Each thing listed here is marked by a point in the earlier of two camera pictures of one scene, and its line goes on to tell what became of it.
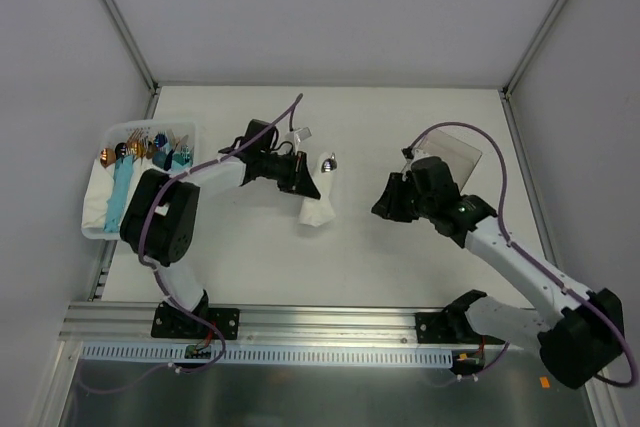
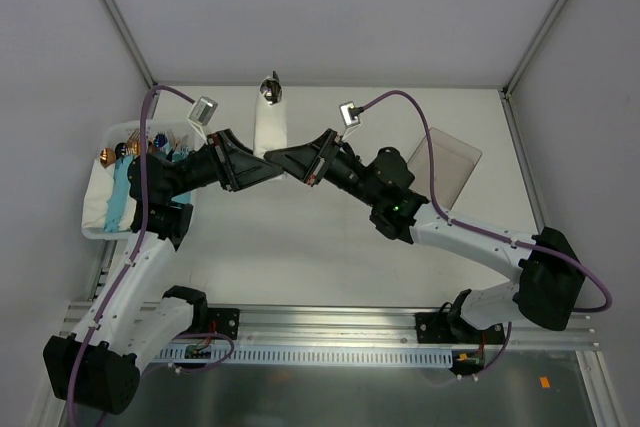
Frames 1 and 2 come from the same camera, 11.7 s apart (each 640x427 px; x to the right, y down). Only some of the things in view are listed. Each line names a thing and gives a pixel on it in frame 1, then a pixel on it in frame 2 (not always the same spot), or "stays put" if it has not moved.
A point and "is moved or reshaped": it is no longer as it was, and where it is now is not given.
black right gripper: x=398 y=195 -> x=321 y=157
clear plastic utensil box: x=461 y=157 stays put
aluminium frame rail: x=130 y=325 stays put
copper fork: x=137 y=143 stays put
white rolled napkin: x=97 y=195 stays put
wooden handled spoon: x=329 y=164 is moved or reshaped
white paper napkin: x=321 y=211 -> x=270 y=123
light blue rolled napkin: x=124 y=166 stays put
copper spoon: x=107 y=157 stays put
